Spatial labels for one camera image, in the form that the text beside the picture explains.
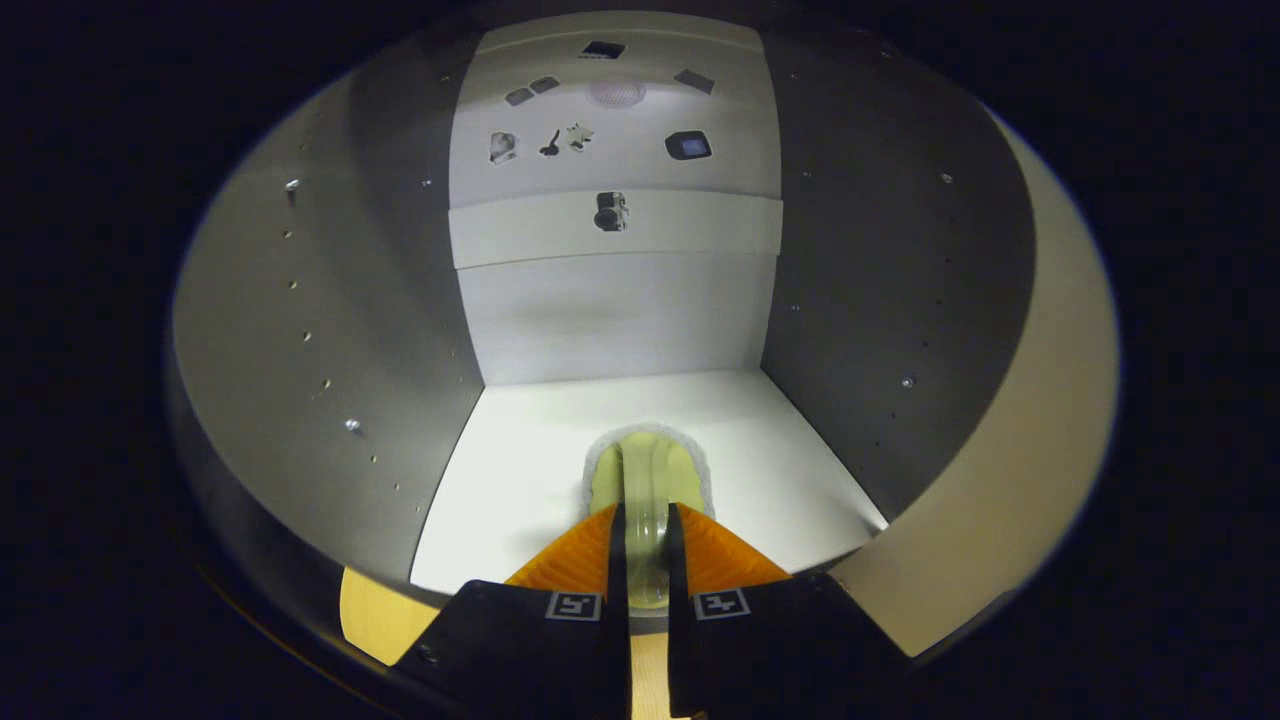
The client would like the grey cabinet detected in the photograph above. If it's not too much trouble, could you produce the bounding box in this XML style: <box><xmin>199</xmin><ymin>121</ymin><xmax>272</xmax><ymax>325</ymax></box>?
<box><xmin>165</xmin><ymin>10</ymin><xmax>1041</xmax><ymax>691</ymax></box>

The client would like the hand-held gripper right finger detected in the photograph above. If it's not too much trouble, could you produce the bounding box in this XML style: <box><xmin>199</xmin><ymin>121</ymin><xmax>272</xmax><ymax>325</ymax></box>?
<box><xmin>666</xmin><ymin>503</ymin><xmax>911</xmax><ymax>720</ymax></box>

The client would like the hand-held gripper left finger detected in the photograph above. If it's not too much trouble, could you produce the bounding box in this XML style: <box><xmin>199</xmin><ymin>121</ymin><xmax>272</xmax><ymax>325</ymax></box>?
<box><xmin>395</xmin><ymin>503</ymin><xmax>633</xmax><ymax>720</ymax></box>

